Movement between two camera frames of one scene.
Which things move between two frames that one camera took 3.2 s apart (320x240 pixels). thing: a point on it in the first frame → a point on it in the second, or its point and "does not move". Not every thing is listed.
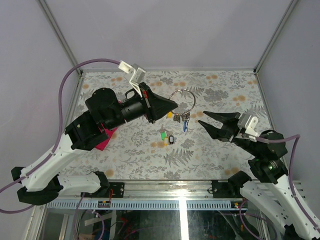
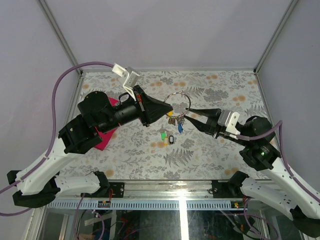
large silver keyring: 194,99 → 189,106
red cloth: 102,146 does not move
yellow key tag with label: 166,141 does not move
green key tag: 163,134 does not move
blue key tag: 185,126 → 180,128
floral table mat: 178,147 does not move
